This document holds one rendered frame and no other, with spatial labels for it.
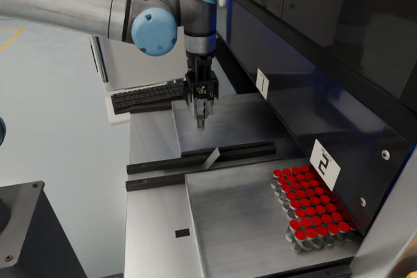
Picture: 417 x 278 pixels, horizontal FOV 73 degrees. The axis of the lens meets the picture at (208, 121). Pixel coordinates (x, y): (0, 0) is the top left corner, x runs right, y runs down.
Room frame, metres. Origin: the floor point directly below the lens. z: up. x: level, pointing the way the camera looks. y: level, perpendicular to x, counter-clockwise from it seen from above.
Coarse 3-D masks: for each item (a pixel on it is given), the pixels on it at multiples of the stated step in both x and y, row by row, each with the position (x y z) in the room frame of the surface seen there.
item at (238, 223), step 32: (288, 160) 0.52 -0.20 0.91; (192, 192) 0.44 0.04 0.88; (224, 192) 0.44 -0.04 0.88; (256, 192) 0.44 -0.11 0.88; (192, 224) 0.36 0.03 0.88; (224, 224) 0.36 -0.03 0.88; (256, 224) 0.36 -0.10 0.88; (288, 224) 0.36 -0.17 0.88; (224, 256) 0.29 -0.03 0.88; (256, 256) 0.29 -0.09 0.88; (288, 256) 0.29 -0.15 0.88; (320, 256) 0.29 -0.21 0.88; (352, 256) 0.27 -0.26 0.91
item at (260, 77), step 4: (260, 72) 0.75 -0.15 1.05; (260, 76) 0.75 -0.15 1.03; (264, 76) 0.72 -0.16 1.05; (260, 80) 0.74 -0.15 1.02; (264, 80) 0.71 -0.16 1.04; (256, 84) 0.77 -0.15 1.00; (260, 84) 0.74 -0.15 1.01; (264, 84) 0.71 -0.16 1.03; (268, 84) 0.69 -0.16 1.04; (260, 88) 0.74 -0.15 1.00; (264, 88) 0.71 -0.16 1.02; (264, 92) 0.70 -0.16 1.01; (264, 96) 0.70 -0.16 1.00
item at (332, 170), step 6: (318, 144) 0.43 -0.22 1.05; (318, 150) 0.42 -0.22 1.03; (324, 150) 0.41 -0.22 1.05; (312, 156) 0.43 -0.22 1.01; (318, 156) 0.42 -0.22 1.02; (330, 156) 0.39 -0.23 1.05; (312, 162) 0.43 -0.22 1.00; (318, 162) 0.41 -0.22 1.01; (324, 162) 0.40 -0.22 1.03; (330, 162) 0.38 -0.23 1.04; (324, 168) 0.39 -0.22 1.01; (330, 168) 0.38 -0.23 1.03; (336, 168) 0.36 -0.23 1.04; (330, 174) 0.37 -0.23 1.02; (336, 174) 0.36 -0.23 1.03; (324, 180) 0.38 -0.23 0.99; (330, 180) 0.37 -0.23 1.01; (330, 186) 0.36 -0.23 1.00
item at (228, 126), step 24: (240, 96) 0.85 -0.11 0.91; (192, 120) 0.74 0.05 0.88; (216, 120) 0.74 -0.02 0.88; (240, 120) 0.74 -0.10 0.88; (264, 120) 0.74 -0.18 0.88; (192, 144) 0.62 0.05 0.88; (216, 144) 0.62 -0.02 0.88; (240, 144) 0.58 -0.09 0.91; (264, 144) 0.60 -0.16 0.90; (288, 144) 0.61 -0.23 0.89
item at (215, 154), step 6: (216, 150) 0.54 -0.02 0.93; (210, 156) 0.53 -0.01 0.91; (216, 156) 0.52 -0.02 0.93; (204, 162) 0.54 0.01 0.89; (210, 162) 0.52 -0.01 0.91; (180, 168) 0.52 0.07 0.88; (186, 168) 0.52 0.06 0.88; (192, 168) 0.52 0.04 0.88; (198, 168) 0.52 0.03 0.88; (204, 168) 0.52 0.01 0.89; (168, 174) 0.50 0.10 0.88
